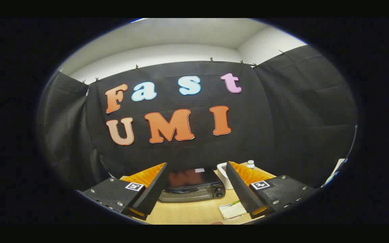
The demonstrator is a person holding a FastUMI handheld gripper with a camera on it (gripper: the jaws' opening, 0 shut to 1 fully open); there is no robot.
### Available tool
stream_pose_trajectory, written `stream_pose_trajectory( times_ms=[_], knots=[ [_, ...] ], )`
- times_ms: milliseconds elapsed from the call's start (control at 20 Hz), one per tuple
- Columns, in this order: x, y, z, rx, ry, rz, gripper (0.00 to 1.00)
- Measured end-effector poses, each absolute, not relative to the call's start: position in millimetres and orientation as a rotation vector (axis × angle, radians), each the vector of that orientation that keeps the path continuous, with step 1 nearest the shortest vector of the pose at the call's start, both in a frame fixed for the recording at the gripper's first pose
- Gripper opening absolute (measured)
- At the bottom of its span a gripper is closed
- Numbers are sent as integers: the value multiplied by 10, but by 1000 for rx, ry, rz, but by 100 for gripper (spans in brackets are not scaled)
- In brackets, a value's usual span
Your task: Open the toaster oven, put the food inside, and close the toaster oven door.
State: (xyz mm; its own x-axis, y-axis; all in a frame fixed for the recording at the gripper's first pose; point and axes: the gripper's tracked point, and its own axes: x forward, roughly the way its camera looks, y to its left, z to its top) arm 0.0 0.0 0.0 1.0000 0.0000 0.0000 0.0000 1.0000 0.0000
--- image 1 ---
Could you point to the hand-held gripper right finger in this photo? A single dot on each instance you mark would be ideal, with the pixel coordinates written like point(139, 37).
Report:
point(240, 189)

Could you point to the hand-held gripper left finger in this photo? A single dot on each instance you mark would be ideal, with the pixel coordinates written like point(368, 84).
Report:
point(154, 189)

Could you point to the black toaster oven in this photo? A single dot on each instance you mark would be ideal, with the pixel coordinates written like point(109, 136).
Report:
point(194, 190)

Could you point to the white pop-up toaster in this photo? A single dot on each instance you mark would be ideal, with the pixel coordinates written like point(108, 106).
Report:
point(223, 173)

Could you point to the green label plastic bottle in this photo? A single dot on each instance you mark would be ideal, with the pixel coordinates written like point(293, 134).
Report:
point(250, 164)

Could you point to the white rectangular tray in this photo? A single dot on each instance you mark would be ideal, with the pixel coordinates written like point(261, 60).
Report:
point(225, 214)

